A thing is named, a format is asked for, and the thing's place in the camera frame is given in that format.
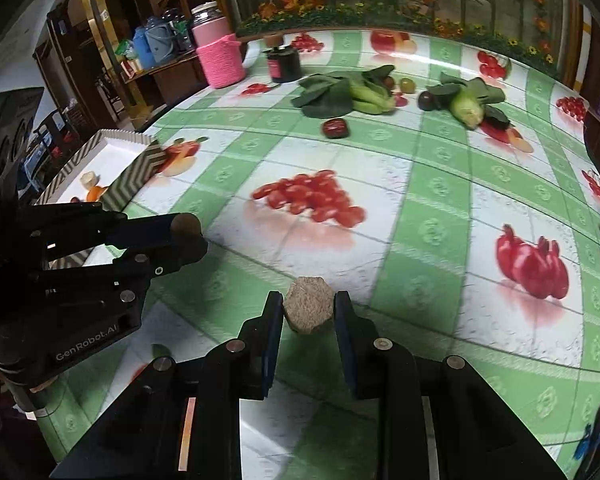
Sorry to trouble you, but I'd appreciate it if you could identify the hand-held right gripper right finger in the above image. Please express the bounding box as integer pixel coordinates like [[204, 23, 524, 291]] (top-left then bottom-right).
[[332, 290, 568, 480]]

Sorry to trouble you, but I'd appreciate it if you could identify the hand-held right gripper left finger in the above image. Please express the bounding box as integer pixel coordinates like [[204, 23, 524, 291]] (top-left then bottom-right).
[[50, 290, 286, 480]]

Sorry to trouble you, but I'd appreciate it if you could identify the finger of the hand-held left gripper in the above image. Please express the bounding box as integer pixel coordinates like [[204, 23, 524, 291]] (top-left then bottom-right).
[[42, 236, 209, 307], [27, 206, 181, 250]]

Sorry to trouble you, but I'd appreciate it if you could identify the hexagonal beige cracker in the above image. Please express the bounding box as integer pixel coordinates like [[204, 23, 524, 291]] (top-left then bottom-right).
[[282, 276, 337, 335]]

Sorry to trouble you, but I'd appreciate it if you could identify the white tray with striped rim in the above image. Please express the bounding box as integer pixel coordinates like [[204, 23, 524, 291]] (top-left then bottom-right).
[[34, 129, 169, 212]]

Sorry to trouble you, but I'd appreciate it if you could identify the person's left forearm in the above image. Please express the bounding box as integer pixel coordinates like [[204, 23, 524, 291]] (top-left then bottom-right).
[[0, 382, 63, 480]]

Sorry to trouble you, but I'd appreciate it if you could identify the green checked printed tablecloth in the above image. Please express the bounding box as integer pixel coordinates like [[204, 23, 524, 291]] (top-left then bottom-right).
[[35, 27, 600, 480]]

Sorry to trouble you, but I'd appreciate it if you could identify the wooden cabinet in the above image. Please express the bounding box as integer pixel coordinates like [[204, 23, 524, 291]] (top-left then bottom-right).
[[124, 52, 208, 113]]

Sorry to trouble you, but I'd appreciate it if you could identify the blue thermos jug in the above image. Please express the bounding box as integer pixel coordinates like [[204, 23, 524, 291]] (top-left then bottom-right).
[[132, 27, 156, 69]]

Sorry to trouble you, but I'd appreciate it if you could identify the pink jar with knitted sleeve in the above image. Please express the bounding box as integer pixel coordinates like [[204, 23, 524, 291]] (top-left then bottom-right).
[[190, 2, 248, 90]]

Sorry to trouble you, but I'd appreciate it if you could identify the grey-blue thermos jug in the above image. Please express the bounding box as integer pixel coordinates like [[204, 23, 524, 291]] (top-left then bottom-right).
[[147, 16, 182, 64]]

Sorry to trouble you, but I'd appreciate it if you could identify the dark thermos jug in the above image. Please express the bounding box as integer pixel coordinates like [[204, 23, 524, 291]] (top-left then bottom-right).
[[162, 7, 195, 54]]

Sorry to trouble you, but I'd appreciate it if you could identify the dark jar with pink label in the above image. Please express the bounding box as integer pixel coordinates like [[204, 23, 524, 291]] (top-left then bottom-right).
[[262, 34, 303, 85]]

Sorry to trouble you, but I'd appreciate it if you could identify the green bok choy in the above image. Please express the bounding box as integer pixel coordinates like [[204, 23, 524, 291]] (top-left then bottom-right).
[[291, 64, 399, 120]]

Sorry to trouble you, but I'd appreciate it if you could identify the corn cob with green husk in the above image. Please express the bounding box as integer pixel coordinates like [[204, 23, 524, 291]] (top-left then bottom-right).
[[425, 72, 512, 131]]

